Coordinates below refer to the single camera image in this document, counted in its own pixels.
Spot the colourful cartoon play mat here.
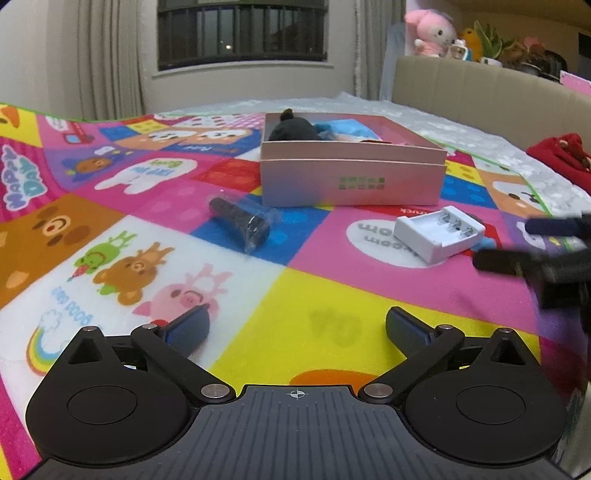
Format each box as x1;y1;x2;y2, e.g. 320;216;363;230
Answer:
0;102;591;480

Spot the black plush mouse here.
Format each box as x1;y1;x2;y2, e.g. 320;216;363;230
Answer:
269;108;322;141

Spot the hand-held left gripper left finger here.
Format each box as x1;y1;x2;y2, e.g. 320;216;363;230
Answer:
68;305;237;407

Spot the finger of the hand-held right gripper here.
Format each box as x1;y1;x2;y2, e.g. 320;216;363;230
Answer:
473;247;548;278
525;215;591;239

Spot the green potted plant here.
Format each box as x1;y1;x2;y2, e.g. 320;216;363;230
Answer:
475;21;514;68

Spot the light blue cloth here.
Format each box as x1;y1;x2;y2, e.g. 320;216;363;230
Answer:
381;23;408;101

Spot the pink plush bunny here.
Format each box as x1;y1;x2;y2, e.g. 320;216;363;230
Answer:
405;9;455;58

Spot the barred window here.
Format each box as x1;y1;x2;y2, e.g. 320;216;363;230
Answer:
157;0;329;72

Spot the white bed sheet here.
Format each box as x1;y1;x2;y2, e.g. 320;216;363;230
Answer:
152;91;591;217

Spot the pink cardboard box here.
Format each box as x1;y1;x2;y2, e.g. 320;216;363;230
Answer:
260;113;448;207

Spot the dark cylinder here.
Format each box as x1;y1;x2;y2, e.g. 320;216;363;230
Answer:
205;194;283;254

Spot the pink card box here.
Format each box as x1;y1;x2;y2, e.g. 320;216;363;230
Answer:
560;70;591;96

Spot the white curtain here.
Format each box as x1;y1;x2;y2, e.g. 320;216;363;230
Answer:
353;0;407;100

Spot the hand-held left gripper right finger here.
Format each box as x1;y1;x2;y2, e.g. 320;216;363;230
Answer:
358;305;526;407

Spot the beige curtain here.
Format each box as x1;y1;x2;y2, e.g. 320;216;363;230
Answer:
81;0;154;121

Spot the blue tissue packet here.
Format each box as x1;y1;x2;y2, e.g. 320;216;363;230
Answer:
314;119;384;142

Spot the pink flowering plant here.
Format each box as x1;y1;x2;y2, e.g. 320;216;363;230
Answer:
501;39;563;80

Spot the white battery charger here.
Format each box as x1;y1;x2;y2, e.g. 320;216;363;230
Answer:
398;206;486;265

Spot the beige padded headboard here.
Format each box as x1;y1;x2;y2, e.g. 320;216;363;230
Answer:
392;55;591;154

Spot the red cloth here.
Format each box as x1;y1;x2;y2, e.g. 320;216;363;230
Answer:
526;134;591;186

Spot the yellow plush duck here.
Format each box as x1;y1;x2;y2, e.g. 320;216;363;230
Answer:
461;28;483;63

